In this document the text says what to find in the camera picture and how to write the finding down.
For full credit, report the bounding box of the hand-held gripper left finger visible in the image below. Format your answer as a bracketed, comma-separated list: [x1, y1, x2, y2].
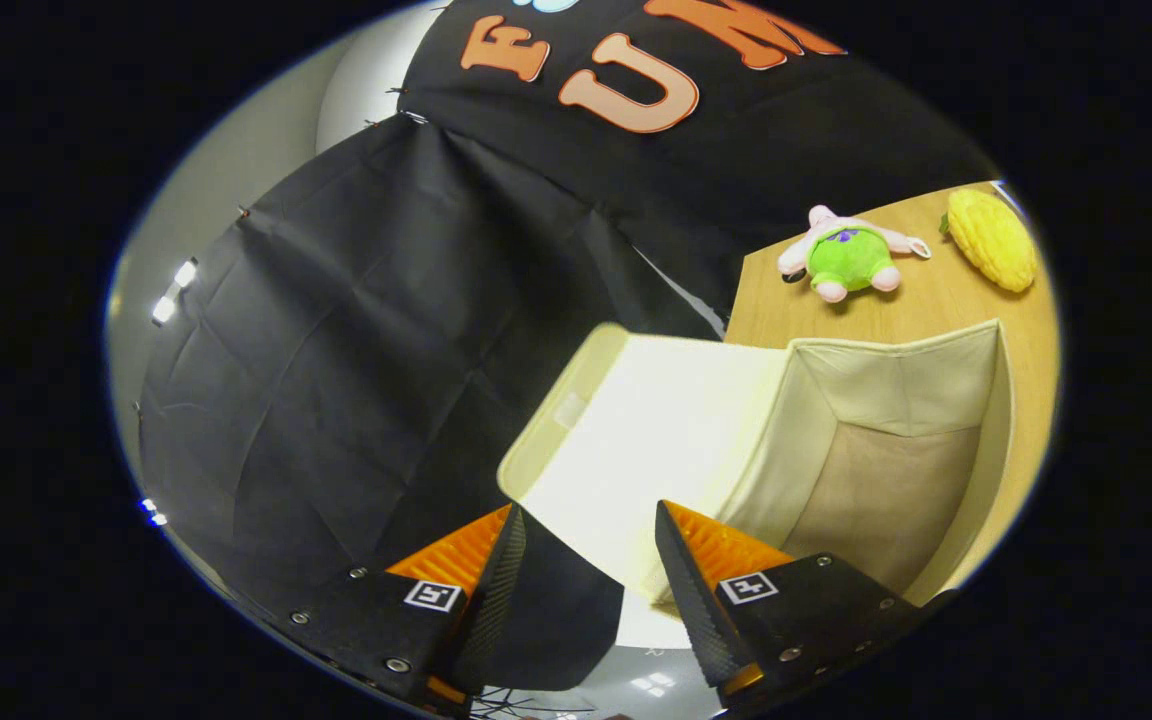
[271, 503, 527, 719]

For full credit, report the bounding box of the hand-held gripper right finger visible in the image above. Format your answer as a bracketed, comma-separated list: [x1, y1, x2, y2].
[654, 500, 957, 716]

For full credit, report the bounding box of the brown fabric storage box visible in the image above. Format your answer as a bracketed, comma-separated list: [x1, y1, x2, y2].
[496, 318, 1017, 651]

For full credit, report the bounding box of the green and pink plush toy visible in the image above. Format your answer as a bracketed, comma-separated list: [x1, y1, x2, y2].
[776, 204, 933, 304]

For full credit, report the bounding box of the yellow plush bun toy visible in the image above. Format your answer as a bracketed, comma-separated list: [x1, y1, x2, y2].
[939, 187, 1040, 294]

